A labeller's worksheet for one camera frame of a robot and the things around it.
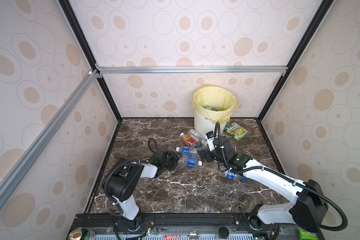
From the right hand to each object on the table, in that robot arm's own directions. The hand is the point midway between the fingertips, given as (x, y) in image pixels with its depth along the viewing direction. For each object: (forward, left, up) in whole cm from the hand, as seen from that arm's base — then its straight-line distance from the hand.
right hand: (205, 147), depth 82 cm
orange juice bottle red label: (+15, +8, -12) cm, 21 cm away
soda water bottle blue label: (-2, +8, -11) cm, 14 cm away
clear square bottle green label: (+18, +3, -11) cm, 21 cm away
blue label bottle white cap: (+6, +10, -11) cm, 16 cm away
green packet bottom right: (-39, -45, -17) cm, 62 cm away
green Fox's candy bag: (+25, -27, -16) cm, 39 cm away
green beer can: (-38, +56, -5) cm, 68 cm away
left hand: (+1, +11, -11) cm, 15 cm away
